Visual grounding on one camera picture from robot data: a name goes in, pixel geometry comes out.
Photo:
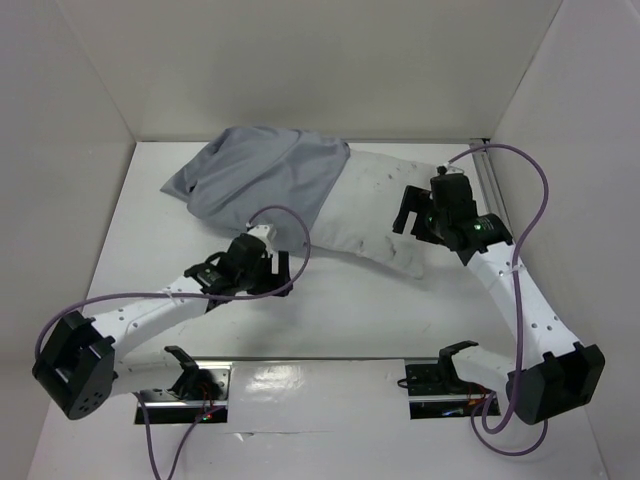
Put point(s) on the aluminium frame rail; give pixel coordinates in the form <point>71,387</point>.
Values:
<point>489,186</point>

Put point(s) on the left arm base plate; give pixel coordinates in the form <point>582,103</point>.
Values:
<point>207,398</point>

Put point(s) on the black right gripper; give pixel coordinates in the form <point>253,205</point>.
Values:
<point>417,212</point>

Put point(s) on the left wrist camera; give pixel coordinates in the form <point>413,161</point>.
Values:
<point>266,233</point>

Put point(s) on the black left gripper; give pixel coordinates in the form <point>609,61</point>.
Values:
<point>273,282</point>

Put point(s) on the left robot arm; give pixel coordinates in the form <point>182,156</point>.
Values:
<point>82,362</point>

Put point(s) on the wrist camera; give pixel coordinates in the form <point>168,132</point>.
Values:
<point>266,233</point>
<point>448,169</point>

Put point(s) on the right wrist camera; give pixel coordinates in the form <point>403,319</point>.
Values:
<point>448,169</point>

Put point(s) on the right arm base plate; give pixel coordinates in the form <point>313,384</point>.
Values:
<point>435,392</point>

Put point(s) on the white pillow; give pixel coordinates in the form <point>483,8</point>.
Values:
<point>358,214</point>

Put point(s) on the grey pillowcase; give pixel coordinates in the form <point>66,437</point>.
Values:
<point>246,169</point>

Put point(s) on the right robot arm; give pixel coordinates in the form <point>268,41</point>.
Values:
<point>556,372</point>

